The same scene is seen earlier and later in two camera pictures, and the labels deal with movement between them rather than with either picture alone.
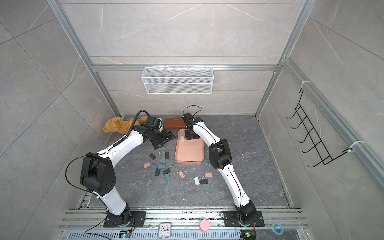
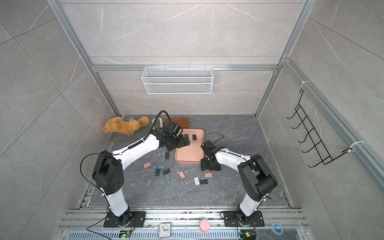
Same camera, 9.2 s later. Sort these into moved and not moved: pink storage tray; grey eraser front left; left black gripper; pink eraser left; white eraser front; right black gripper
Moved: left black gripper; right black gripper
Not moved: grey eraser front left; white eraser front; pink storage tray; pink eraser left
